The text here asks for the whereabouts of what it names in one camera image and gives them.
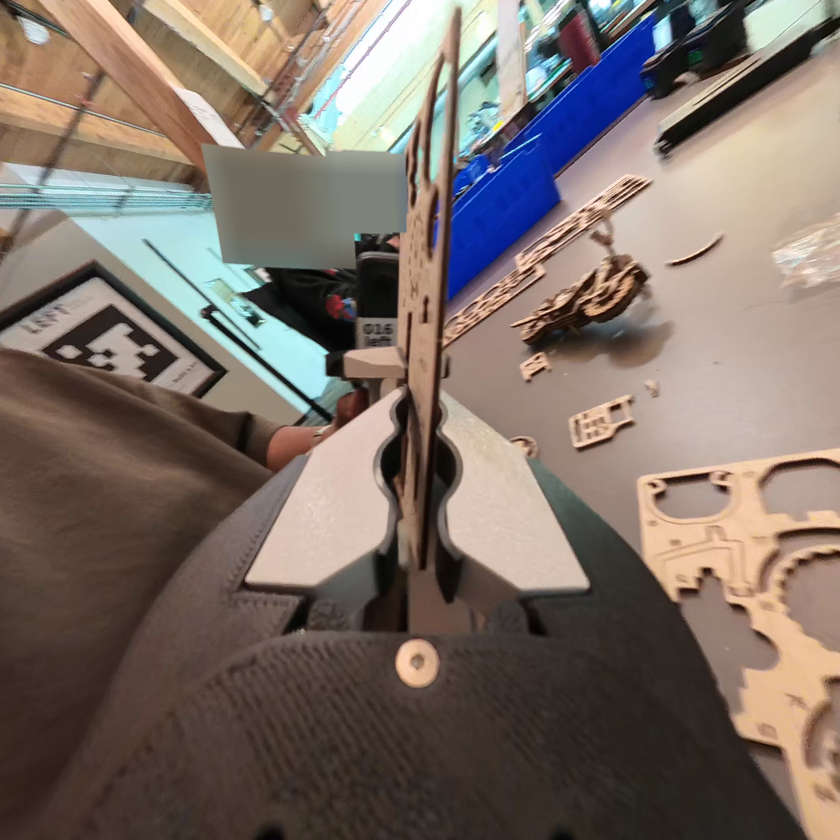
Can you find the small wooden grid piece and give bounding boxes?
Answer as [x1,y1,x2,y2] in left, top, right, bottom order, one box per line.
[568,395,637,450]

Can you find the large wooden cutout sheet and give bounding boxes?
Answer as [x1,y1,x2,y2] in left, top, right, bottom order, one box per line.
[637,448,840,791]

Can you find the person's brown shirt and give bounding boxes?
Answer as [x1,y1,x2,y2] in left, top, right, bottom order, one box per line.
[0,348,309,840]

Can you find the stacked wooden part sheets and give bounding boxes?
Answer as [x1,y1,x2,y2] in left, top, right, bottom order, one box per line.
[441,174,654,347]

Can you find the curved wooden strip piece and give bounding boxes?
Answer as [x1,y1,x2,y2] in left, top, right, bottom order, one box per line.
[665,231,725,267]

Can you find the wooden motorcycle model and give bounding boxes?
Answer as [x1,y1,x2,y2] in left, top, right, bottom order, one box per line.
[511,220,652,347]

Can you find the framed black-white marker sign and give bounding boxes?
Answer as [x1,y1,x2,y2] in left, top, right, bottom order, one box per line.
[0,259,228,399]

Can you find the wooden puzzle part sheet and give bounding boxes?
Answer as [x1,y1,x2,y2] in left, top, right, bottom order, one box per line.
[394,5,463,601]

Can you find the long black flat box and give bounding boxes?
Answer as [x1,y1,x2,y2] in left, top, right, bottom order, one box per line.
[656,26,840,156]

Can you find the person's left forearm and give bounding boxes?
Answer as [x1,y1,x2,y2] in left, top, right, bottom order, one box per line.
[266,425,339,472]

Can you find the person's left hand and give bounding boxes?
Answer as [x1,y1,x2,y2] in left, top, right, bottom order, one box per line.
[333,388,372,437]

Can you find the black electronic device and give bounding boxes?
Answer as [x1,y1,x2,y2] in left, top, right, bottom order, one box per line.
[640,0,749,99]

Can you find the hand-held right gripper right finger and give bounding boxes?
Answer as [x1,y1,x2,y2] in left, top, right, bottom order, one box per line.
[433,390,592,603]

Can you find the clear plastic bag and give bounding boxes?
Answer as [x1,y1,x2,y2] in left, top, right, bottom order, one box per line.
[772,220,840,290]

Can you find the leaning wooden board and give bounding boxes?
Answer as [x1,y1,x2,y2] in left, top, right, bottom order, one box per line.
[495,0,530,122]

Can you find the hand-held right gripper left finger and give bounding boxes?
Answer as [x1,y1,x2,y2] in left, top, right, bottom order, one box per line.
[244,387,411,601]

